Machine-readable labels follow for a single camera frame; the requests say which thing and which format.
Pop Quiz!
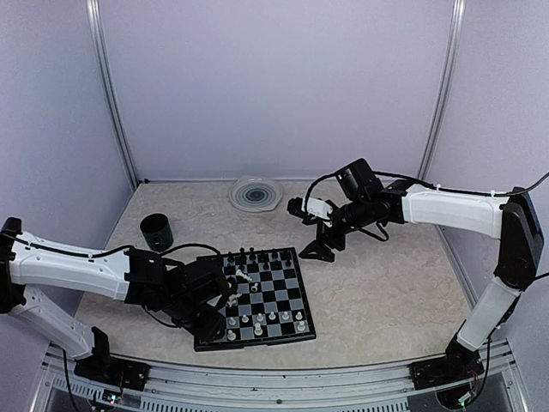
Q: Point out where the black white chess board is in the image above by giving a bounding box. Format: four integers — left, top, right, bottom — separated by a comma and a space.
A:
194, 247, 317, 352

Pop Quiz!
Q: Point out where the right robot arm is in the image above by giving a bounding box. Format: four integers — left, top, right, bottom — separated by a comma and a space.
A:
287, 158, 544, 381

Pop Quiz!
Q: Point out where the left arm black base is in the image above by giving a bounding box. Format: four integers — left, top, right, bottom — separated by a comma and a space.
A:
74, 326, 150, 391

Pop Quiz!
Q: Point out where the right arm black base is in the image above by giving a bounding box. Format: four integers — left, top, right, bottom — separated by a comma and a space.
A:
409, 341, 485, 390

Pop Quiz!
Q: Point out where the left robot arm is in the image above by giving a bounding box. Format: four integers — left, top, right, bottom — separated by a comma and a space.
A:
1, 217, 236, 382

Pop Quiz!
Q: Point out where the white bishop piece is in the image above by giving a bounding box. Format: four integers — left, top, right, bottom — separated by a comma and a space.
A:
226, 294, 242, 307

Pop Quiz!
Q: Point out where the black plastic cup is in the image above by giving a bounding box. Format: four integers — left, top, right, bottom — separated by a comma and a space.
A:
140, 213, 173, 252

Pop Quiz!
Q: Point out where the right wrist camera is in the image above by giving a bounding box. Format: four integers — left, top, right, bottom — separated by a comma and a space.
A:
287, 197, 334, 227

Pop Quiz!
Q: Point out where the front aluminium rail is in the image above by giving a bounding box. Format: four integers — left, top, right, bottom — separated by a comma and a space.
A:
27, 341, 534, 411

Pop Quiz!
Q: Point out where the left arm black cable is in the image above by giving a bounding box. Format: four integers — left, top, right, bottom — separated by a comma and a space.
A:
162, 243, 224, 263

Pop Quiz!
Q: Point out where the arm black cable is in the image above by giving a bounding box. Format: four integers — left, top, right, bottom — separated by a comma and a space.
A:
162, 243, 224, 263
302, 171, 549, 215

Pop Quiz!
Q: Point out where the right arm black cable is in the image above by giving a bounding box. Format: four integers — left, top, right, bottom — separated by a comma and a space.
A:
302, 171, 549, 215

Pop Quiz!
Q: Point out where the right aluminium frame post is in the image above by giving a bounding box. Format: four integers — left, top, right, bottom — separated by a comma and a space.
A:
417, 0, 467, 180

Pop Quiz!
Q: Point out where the aluminium frame post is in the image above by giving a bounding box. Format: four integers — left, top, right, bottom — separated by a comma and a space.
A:
417, 0, 467, 180
86, 0, 140, 191

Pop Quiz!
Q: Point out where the left aluminium frame post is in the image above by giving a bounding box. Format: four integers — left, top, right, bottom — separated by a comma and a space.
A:
86, 0, 140, 191

